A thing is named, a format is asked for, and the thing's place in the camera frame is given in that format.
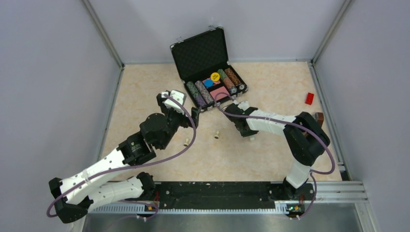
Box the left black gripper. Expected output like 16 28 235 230
158 97 201 150

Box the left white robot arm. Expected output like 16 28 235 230
46 90 201 223

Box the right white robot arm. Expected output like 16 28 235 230
223 101 331 200

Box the wooden chess pawn right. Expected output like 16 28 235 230
214 130 220 139

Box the pink card deck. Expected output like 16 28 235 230
210 87 230 102

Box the blue poker chip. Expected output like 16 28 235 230
203 79 214 88

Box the yellow poker chip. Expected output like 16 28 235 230
210 72 220 82

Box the black poker chip case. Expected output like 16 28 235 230
170 27 249 112

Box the red block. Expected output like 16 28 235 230
305 92 315 105

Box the brown knife holder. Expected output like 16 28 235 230
313 112 324 127

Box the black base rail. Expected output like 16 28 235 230
131 181 315 210

